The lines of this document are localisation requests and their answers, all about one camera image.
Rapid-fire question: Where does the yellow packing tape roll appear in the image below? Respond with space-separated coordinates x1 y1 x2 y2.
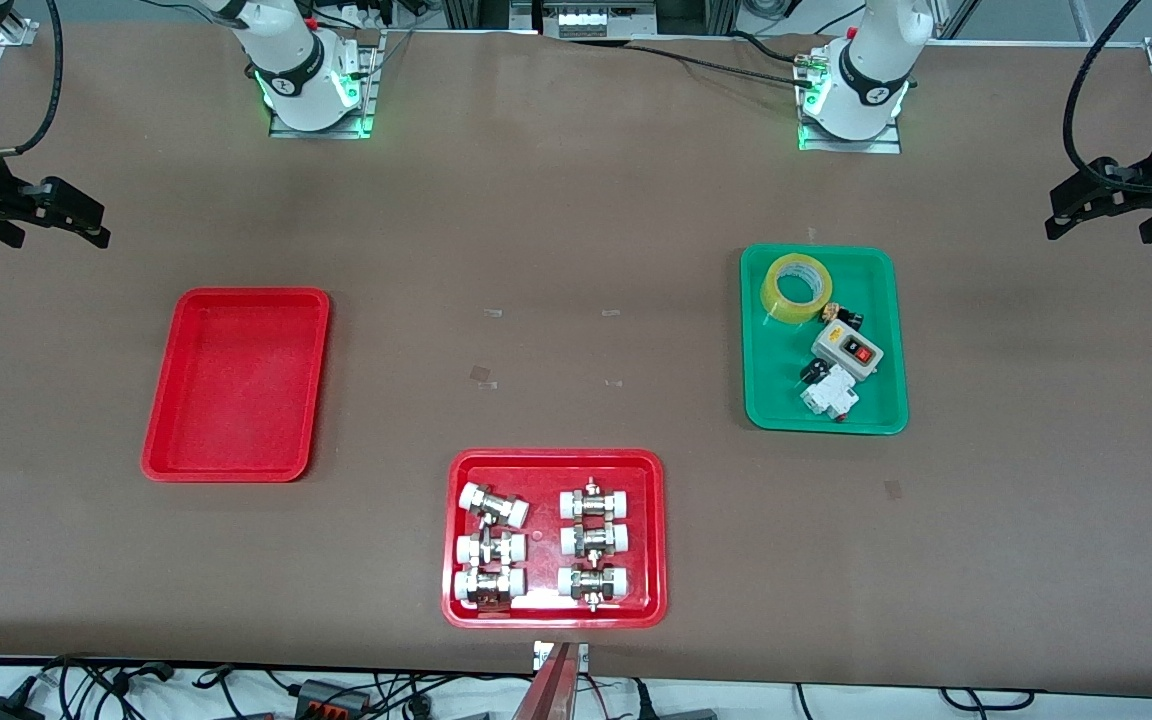
759 253 831 325

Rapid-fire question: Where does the red plastic tray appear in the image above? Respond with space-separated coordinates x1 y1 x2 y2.
140 287 332 484
441 448 669 630

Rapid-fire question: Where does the green plastic tray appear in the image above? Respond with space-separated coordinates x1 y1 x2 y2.
740 243 910 436

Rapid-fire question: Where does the white circuit breaker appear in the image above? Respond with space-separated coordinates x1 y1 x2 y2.
799 364 860 424

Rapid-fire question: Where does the white metal pipe fitting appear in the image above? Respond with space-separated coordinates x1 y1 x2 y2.
453 567 528 610
556 562 632 612
455 530 528 569
458 482 530 530
559 477 633 522
559 520 632 560

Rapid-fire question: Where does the white power strip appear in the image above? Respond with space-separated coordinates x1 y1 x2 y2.
540 0 660 40

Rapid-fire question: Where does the black connector box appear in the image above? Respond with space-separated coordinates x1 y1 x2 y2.
293 679 375 718

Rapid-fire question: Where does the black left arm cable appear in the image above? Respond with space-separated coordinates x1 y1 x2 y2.
1062 0 1149 198

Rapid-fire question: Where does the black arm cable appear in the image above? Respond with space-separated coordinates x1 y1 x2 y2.
1062 0 1149 198
0 0 66 159

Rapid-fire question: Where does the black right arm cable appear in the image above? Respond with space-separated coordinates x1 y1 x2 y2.
0 0 66 159

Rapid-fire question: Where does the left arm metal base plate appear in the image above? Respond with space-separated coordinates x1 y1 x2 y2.
797 48 904 155

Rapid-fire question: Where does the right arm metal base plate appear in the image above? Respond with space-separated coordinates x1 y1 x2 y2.
268 28 379 140

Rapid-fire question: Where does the grey on-off switch box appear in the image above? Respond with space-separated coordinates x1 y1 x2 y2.
810 321 885 385

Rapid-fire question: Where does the black table cable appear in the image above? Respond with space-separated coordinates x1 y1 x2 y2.
626 32 819 89

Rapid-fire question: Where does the silver post bracket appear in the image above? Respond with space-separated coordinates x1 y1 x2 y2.
532 640 590 674

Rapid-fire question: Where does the red metal camera post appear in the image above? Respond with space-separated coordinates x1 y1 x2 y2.
510 643 579 720

